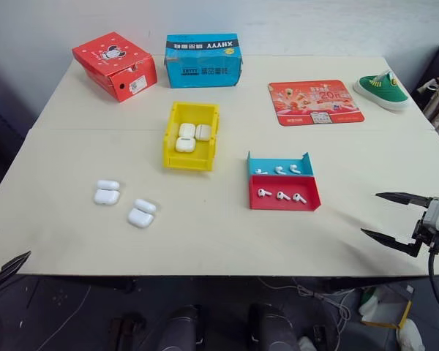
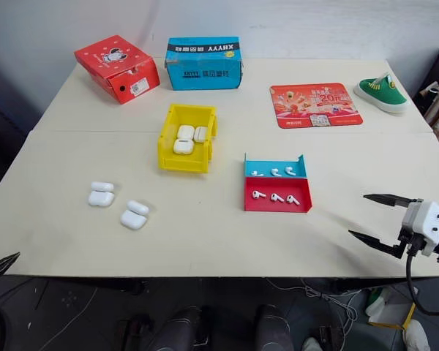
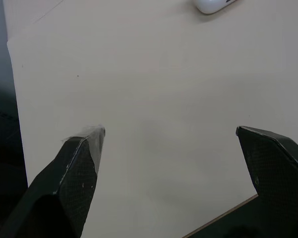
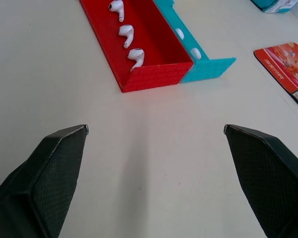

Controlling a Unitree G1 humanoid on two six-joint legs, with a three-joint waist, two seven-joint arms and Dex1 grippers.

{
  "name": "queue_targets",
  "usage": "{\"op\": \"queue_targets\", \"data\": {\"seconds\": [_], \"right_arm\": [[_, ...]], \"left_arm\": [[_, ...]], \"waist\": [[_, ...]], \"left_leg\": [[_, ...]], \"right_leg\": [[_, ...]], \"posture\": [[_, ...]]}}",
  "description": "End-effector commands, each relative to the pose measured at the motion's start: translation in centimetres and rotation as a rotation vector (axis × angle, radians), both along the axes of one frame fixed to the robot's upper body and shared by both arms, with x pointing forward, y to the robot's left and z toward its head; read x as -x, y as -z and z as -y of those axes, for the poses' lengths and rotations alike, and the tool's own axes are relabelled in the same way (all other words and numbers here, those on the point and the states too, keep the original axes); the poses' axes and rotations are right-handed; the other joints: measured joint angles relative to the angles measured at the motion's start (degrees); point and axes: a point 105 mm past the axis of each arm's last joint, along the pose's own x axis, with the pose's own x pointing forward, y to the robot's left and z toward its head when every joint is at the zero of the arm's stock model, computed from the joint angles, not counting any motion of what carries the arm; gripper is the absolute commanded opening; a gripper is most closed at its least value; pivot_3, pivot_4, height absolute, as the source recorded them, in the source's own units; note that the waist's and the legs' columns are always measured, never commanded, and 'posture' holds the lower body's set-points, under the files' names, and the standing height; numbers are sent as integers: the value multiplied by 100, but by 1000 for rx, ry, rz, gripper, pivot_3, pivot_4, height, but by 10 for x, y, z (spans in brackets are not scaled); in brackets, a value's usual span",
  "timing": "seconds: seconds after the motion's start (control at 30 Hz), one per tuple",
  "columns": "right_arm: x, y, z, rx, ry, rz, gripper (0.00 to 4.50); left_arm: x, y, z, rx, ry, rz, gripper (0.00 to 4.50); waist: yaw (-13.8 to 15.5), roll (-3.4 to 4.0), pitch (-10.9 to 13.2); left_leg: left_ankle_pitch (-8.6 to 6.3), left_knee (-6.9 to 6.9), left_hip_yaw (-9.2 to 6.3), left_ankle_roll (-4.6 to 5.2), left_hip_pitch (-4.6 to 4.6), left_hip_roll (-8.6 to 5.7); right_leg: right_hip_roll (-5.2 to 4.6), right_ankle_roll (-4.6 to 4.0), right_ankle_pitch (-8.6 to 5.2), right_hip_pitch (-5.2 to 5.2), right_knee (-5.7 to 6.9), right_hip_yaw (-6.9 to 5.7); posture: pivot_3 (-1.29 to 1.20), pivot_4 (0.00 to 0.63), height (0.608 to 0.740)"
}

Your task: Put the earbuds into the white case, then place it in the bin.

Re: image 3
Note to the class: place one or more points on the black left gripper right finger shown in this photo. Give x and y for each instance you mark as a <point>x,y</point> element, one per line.
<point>278,168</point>

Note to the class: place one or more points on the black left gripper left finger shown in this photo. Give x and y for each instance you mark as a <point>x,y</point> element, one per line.
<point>72,178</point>

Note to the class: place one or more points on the white rounded plastic object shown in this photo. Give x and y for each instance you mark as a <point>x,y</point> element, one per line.
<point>209,5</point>

